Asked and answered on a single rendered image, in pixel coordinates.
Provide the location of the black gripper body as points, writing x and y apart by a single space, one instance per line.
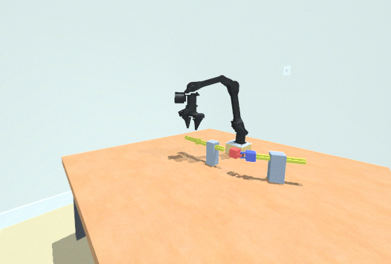
194 114

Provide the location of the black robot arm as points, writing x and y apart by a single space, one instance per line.
232 88

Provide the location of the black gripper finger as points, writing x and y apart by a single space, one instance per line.
197 122
187 121

